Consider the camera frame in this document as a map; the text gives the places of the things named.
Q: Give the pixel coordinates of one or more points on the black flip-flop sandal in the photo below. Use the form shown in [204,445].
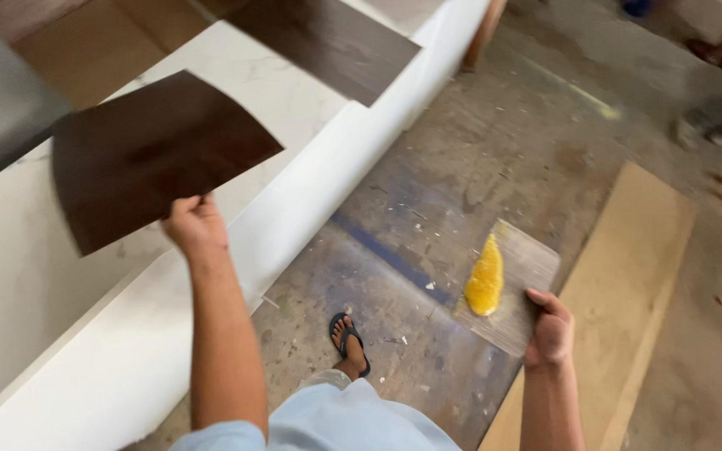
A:
[350,341]

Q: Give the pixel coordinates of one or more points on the person's right hand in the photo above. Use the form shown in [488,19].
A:
[550,338]

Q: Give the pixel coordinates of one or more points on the yellow glue blob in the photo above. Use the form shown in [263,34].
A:
[484,279]

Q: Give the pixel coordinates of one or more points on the brown plywood board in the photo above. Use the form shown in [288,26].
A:
[104,50]

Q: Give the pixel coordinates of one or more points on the light plywood plank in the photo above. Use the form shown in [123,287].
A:
[599,313]

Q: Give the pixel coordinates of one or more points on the white marbled laminate panel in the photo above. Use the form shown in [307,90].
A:
[167,250]

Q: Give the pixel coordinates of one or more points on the dark brown laminate sheet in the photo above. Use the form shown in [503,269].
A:
[154,156]

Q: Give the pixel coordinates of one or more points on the person's left hand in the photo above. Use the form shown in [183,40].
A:
[195,227]

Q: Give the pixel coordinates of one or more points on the light blue trousers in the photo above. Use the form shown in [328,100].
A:
[329,419]

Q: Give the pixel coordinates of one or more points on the person's foot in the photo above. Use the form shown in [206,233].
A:
[351,351]

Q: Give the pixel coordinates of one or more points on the wooden table leg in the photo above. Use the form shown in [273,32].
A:
[483,31]

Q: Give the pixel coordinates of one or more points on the dark brown laminate piece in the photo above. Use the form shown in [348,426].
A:
[329,44]

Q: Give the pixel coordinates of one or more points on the grey laminate scrap spreader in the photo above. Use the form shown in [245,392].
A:
[514,294]

